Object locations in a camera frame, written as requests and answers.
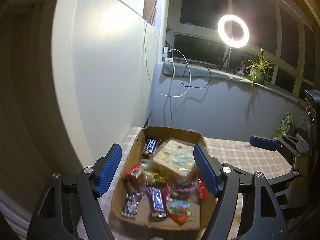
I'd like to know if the brown chocolate bar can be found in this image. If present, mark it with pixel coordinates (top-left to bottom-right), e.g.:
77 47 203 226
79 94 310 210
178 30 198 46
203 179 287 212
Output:
141 137 160 159
147 184 169 220

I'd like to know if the potted spider plant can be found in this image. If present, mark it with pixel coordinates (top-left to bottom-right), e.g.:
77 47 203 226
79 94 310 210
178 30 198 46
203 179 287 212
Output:
241 45 275 88

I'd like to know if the small silver dark snack packet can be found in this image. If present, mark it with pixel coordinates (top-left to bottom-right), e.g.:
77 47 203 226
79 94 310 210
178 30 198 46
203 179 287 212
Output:
121 194 140 219

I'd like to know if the beaded blind cord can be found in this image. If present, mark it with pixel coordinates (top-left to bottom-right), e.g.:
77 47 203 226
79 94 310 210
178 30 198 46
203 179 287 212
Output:
150 0 160 28

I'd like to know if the white power strip with chargers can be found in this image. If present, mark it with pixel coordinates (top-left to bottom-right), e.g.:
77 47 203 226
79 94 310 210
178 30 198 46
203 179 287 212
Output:
161 45 174 63

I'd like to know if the black tripod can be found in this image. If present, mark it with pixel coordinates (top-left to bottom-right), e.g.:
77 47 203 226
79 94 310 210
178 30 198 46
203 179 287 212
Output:
219 47 236 75

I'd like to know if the grey windowsill cushion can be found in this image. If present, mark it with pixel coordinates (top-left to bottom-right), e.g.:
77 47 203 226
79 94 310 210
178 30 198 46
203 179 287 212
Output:
162 61 307 108

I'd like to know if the colourful egg-shaped snack packet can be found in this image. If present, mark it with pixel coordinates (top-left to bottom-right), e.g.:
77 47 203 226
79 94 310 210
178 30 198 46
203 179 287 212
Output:
167 199 195 224

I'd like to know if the cardboard box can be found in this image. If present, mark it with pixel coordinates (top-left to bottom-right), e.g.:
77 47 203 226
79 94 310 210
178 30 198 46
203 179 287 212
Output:
110 126 218 232

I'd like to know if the packaged sandwich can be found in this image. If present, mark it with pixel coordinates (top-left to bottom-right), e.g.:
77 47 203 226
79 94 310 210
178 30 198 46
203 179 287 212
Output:
152 137 200 178

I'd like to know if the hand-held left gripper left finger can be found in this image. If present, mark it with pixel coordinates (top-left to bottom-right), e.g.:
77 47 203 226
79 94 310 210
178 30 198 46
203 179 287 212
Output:
26 144 122 240

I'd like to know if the white wardrobe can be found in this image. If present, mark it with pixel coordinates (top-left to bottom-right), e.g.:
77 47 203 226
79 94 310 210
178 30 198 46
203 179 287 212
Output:
50 0 160 170

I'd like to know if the white cable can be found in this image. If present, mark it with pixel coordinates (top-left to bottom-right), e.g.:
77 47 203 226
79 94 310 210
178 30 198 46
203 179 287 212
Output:
144 21 192 97

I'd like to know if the plaid blanket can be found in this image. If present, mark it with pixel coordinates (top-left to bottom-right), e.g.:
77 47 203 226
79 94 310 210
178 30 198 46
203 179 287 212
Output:
75 126 293 240

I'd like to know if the yellow snack packet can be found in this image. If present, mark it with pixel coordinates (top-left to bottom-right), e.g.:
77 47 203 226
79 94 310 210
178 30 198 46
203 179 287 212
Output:
150 171 170 184

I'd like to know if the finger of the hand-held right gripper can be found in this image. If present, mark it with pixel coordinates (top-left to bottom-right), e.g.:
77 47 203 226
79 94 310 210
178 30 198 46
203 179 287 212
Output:
271 169 302 205
249 134 310 157

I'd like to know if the window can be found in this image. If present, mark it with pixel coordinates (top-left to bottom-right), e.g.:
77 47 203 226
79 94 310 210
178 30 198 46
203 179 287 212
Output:
166 0 320 98

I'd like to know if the ring light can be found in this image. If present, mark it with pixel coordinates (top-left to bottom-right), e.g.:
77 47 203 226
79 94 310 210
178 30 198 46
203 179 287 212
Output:
217 14 250 48

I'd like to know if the green printed bag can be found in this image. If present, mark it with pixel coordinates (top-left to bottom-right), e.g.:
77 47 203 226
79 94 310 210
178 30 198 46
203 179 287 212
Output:
274 112 294 138

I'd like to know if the black cable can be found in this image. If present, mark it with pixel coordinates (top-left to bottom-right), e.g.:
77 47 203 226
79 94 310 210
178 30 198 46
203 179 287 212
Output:
172 55 212 89

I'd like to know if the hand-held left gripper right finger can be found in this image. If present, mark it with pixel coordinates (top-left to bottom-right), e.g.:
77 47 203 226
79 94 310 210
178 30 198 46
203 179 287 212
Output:
194 144 294 240

